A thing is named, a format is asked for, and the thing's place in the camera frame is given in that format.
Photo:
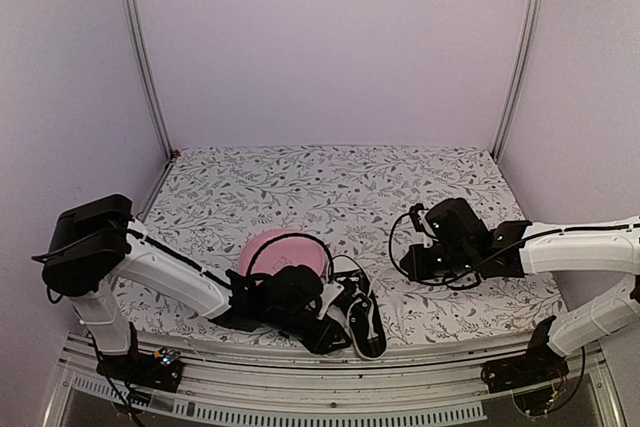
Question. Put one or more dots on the aluminium frame post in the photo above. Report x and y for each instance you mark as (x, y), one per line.
(525, 44)
(134, 22)

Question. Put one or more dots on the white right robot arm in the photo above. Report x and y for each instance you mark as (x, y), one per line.
(609, 247)

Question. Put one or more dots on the floral patterned table mat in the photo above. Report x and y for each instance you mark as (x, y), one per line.
(355, 200)

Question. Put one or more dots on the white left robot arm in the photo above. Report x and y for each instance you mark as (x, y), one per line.
(100, 239)

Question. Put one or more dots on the aluminium front rail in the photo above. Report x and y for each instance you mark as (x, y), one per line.
(226, 384)

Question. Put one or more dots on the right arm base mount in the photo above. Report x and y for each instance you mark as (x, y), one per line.
(522, 371)

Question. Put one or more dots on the pink plastic plate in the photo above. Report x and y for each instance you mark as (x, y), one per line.
(271, 251)

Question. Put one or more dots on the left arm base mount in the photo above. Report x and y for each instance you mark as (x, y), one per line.
(161, 370)

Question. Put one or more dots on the left aluminium frame post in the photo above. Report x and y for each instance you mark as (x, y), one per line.
(134, 22)

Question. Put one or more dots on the right aluminium frame post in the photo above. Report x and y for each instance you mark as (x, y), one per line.
(525, 44)

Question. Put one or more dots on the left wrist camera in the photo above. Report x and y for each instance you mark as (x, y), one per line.
(339, 295)

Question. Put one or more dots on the black white canvas sneaker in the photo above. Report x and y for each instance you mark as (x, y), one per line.
(359, 307)

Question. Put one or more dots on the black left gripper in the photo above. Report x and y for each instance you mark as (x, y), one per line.
(320, 344)

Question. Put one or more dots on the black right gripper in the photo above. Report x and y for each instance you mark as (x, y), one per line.
(417, 269)

